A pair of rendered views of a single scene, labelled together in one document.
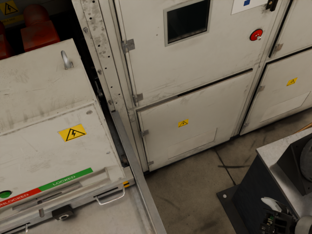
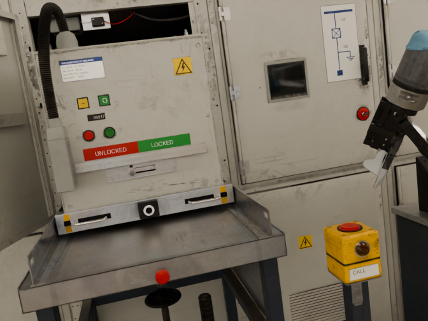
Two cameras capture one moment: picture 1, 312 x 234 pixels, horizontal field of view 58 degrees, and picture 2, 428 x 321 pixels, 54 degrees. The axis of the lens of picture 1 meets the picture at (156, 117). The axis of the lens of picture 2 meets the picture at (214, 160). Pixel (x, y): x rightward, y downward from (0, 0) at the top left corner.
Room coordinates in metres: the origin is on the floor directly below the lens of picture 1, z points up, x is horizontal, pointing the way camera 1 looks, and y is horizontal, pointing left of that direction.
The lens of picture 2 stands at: (-0.92, 0.02, 1.19)
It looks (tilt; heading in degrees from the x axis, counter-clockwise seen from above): 8 degrees down; 6
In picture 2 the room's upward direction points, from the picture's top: 8 degrees counter-clockwise
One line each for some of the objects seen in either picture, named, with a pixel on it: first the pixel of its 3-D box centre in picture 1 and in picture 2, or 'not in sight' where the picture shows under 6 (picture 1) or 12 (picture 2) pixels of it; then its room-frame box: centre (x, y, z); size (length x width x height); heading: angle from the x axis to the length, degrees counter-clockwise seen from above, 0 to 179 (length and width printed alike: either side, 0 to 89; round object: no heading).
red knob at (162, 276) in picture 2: not in sight; (162, 275); (-0.04, 0.26, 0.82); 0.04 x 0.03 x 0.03; 17
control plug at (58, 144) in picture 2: not in sight; (62, 158); (0.17, 0.54, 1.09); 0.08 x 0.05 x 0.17; 17
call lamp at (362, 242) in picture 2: not in sight; (363, 249); (-0.14, -0.16, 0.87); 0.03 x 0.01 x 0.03; 107
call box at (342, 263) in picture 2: not in sight; (351, 251); (-0.09, -0.15, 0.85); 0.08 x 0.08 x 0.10; 17
